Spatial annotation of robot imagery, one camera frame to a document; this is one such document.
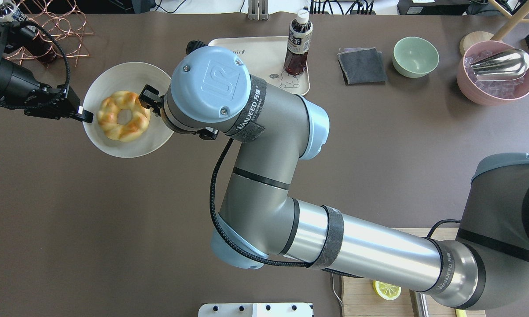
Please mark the aluminium frame post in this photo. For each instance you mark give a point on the aluminium frame post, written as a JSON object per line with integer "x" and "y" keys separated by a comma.
{"x": 258, "y": 10}

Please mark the pink bowl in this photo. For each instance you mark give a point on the pink bowl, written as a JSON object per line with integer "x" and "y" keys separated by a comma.
{"x": 488, "y": 93}

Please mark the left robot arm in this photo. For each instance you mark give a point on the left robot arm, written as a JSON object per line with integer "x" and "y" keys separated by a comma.
{"x": 19, "y": 90}

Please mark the mint green bowl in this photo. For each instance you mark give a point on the mint green bowl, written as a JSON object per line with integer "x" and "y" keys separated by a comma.
{"x": 415, "y": 57}

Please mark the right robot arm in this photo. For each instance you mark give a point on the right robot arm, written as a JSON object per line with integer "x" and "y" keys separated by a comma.
{"x": 484, "y": 267}

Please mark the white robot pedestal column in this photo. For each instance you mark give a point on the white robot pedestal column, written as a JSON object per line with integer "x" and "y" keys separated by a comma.
{"x": 262, "y": 309}

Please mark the tea bottle in rack far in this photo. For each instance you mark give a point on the tea bottle in rack far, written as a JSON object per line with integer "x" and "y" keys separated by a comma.
{"x": 10, "y": 12}

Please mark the copper wire bottle rack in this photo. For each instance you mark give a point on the copper wire bottle rack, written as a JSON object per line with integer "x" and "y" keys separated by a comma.
{"x": 64, "y": 20}

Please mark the metal ice scoop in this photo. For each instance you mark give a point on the metal ice scoop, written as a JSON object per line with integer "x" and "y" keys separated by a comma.
{"x": 510, "y": 64}

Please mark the grey folded cloth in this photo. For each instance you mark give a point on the grey folded cloth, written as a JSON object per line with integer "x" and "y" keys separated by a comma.
{"x": 362, "y": 66}

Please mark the glazed donut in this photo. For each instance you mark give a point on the glazed donut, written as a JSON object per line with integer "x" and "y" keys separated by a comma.
{"x": 121, "y": 116}

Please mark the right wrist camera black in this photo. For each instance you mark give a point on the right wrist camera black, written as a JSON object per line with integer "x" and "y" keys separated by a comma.
{"x": 194, "y": 45}

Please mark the white plate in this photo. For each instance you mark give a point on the white plate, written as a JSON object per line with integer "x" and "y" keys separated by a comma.
{"x": 132, "y": 77}

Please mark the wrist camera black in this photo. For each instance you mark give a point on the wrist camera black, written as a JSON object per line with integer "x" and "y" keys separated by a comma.
{"x": 15, "y": 35}
{"x": 194, "y": 45}

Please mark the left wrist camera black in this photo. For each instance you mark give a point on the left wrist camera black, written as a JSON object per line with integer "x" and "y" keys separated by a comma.
{"x": 15, "y": 35}

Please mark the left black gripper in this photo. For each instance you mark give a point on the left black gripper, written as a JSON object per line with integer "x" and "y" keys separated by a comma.
{"x": 10, "y": 82}

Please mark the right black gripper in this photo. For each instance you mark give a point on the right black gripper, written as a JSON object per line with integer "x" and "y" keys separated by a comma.
{"x": 150, "y": 96}

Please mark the tea bottle on tray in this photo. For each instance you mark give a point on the tea bottle on tray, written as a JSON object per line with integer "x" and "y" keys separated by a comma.
{"x": 298, "y": 42}

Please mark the half lime slice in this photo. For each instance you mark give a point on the half lime slice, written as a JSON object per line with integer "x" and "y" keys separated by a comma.
{"x": 386, "y": 291}

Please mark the cream plastic tray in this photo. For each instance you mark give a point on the cream plastic tray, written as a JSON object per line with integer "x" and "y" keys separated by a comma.
{"x": 264, "y": 58}

